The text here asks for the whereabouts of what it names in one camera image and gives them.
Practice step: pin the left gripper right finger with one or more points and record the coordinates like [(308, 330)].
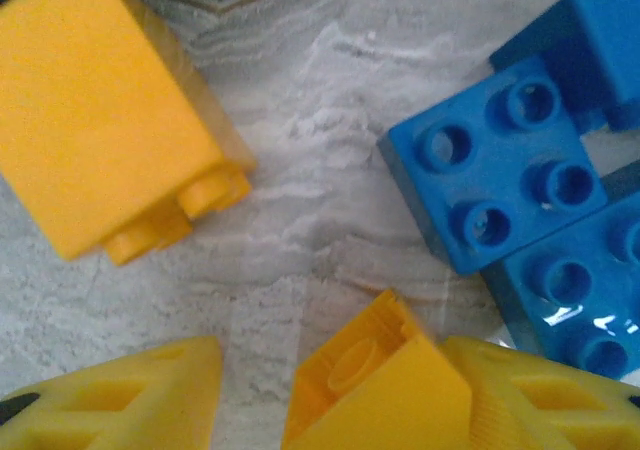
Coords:
[(550, 410)]

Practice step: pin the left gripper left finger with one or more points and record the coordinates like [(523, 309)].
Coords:
[(125, 400)]

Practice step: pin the long blue lego brick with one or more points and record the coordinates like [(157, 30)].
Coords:
[(575, 290)]

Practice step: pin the yellow sloped lego brick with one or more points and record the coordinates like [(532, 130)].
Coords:
[(380, 400)]

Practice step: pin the small blue lego brick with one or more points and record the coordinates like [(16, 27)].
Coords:
[(600, 35), (505, 175)]

